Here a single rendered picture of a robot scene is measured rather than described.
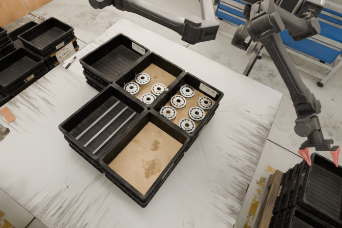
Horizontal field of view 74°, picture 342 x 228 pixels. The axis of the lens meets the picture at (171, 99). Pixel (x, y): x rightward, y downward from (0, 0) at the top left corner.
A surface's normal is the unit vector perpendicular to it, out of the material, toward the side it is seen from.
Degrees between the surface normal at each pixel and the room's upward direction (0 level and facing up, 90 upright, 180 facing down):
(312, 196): 0
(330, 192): 0
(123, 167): 0
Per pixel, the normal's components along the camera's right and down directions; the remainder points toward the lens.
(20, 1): 0.84, 0.27
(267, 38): -0.55, 0.61
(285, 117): 0.10, -0.59
